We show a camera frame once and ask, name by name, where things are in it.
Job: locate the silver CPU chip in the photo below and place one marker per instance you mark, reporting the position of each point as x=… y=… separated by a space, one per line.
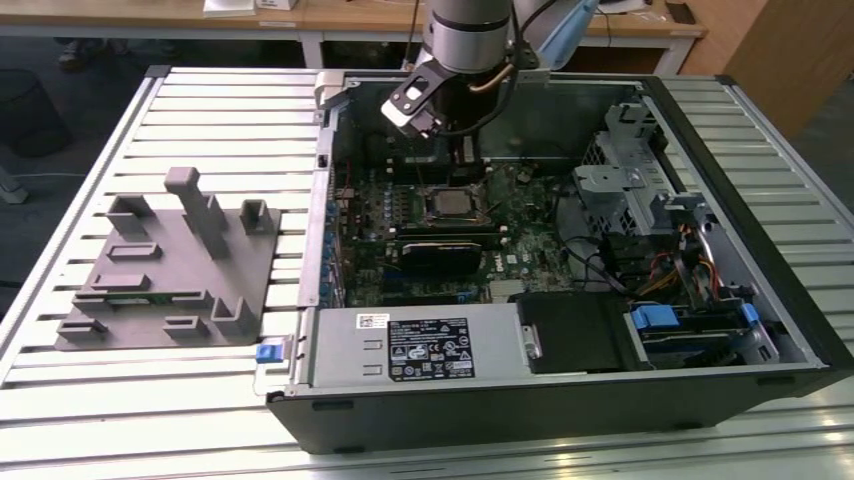
x=450 y=203

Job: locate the CPU socket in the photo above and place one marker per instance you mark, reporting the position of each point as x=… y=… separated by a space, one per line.
x=422 y=205

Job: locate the grey plastic case latch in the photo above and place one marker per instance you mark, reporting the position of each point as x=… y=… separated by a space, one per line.
x=328 y=87

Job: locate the silver metal drive cage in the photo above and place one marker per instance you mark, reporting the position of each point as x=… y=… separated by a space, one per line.
x=603 y=182

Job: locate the green RAM stick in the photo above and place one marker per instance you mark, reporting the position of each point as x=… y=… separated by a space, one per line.
x=450 y=242
x=156 y=299

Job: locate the black graphics card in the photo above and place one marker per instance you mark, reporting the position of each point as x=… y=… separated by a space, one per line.
x=440 y=257

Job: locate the green motherboard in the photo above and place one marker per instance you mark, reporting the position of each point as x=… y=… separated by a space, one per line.
x=534 y=250

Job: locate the silver chipset heatsink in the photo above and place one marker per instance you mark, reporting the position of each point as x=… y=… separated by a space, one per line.
x=507 y=287

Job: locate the small white box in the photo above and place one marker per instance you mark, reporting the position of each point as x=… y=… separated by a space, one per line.
x=276 y=3

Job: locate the black plastic holder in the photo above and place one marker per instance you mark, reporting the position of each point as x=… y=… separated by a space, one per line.
x=627 y=252

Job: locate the black device on desk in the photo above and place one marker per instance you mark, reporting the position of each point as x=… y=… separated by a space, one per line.
x=680 y=12

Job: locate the large white box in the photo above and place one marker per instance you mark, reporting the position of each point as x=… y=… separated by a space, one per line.
x=227 y=6

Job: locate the black plastic shroud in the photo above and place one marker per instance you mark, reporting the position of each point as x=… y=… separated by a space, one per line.
x=574 y=335

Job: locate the blue disk carrier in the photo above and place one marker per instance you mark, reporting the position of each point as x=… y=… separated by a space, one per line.
x=650 y=320

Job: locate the wooden cabinet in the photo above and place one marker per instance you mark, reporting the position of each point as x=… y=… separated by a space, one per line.
x=787 y=50

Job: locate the silver power supply unit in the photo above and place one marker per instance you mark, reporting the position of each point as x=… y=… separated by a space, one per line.
x=340 y=350

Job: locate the grey parts rack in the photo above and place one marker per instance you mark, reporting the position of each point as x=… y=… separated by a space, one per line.
x=193 y=280

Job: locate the wooden desk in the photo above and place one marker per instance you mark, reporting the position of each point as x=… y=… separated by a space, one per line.
x=133 y=22

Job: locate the blue case latch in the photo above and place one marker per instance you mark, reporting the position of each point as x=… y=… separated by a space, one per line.
x=269 y=352

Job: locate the grey shoe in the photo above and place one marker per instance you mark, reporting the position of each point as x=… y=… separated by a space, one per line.
x=72 y=54

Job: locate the black open PC case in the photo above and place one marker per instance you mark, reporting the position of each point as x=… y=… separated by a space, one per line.
x=534 y=415

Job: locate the grey stand foot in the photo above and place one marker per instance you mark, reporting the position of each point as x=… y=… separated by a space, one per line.
x=13 y=194

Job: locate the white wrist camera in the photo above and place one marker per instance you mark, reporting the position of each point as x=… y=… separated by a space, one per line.
x=407 y=107

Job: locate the grey plastic drive bracket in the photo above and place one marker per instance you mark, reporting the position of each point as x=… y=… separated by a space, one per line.
x=676 y=202

